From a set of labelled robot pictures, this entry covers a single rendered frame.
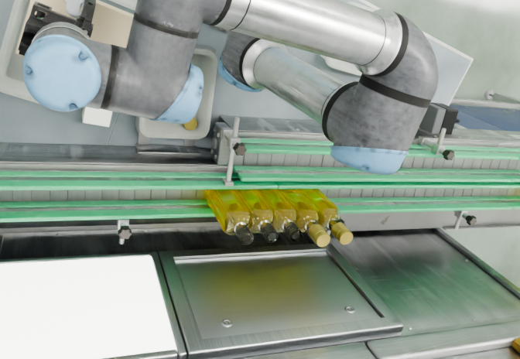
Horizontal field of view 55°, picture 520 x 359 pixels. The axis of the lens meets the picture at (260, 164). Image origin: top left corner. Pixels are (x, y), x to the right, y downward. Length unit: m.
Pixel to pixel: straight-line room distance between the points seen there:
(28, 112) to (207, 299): 0.61
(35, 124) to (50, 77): 0.76
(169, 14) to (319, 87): 0.40
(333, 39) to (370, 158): 0.21
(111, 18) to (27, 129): 0.52
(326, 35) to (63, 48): 0.32
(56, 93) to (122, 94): 0.07
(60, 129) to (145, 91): 0.75
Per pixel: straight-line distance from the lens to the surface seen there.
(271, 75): 0.99
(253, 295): 1.12
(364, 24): 0.70
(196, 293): 1.09
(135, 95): 0.58
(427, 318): 1.27
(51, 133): 1.31
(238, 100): 1.35
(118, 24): 0.88
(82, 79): 0.55
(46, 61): 0.55
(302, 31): 0.64
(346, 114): 0.81
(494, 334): 1.26
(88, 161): 1.21
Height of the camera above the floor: 1.99
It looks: 59 degrees down
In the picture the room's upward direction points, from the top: 139 degrees clockwise
